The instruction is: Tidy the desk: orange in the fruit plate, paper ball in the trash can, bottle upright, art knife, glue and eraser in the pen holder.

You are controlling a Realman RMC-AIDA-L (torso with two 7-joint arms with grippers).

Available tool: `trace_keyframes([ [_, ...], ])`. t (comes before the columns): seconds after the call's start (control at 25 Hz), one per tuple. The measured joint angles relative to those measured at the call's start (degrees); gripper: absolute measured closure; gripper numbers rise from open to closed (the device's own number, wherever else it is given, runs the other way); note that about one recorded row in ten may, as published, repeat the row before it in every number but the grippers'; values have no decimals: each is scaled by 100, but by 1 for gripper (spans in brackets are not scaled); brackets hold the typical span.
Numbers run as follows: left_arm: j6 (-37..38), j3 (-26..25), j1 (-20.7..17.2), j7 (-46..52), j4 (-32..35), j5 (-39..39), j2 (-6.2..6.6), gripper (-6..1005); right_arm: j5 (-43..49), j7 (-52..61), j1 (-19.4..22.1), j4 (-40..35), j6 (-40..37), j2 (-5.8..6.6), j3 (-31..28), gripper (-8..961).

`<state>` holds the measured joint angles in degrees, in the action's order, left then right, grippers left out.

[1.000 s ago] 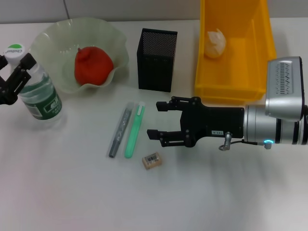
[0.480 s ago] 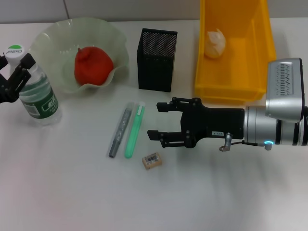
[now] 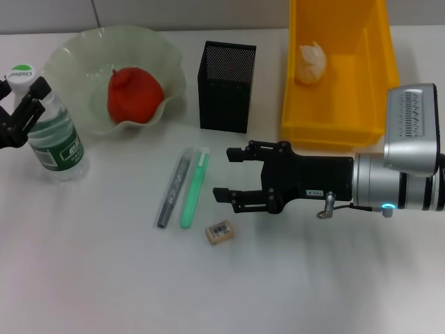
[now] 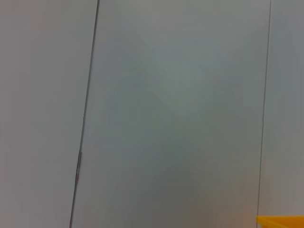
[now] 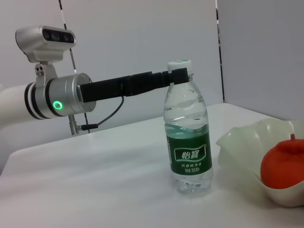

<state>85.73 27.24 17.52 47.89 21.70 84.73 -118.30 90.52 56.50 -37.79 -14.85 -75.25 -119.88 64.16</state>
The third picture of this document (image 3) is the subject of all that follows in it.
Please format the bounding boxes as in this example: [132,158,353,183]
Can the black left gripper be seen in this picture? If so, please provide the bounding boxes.
[0,76,54,151]

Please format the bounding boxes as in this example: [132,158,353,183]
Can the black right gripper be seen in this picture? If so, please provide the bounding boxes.
[212,139,356,215]

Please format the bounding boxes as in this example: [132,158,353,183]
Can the clear green-label water bottle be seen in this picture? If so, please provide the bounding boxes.
[6,64,90,182]

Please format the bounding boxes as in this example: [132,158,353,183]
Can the red pear-shaped fruit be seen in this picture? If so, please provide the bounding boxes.
[106,67,165,123]

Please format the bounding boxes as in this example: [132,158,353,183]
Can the white paper ball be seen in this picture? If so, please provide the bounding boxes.
[294,40,328,86]

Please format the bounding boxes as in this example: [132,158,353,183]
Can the beige eraser with barcode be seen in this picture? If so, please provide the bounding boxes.
[204,218,234,247]

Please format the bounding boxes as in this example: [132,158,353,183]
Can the grey pen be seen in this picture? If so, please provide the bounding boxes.
[156,148,194,230]

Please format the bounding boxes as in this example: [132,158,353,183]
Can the pale green wavy glass plate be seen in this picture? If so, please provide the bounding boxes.
[38,24,188,137]

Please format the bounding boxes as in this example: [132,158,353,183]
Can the black mesh pen holder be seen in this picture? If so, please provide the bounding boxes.
[196,40,258,135]

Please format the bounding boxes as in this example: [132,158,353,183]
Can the yellow plastic bin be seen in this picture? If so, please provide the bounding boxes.
[277,0,400,152]

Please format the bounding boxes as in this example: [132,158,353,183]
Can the right gripper cable with plugs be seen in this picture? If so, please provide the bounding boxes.
[315,192,397,220]

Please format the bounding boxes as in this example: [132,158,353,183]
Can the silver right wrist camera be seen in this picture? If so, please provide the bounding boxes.
[382,83,445,178]

